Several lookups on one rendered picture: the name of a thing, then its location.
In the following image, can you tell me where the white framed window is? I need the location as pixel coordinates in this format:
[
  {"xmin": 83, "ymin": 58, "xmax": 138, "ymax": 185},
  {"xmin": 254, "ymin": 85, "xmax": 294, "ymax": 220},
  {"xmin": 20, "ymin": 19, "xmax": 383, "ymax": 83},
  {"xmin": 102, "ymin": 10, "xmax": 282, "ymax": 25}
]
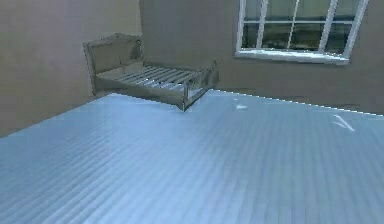
[{"xmin": 234, "ymin": 0, "xmax": 370, "ymax": 66}]

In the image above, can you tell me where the olive slatted bed frame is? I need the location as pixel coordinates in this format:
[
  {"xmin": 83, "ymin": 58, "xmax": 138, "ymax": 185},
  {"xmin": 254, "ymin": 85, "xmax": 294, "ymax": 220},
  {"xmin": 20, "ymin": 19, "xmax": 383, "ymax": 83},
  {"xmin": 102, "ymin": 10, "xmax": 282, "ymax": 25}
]
[{"xmin": 82, "ymin": 32, "xmax": 220, "ymax": 113}]

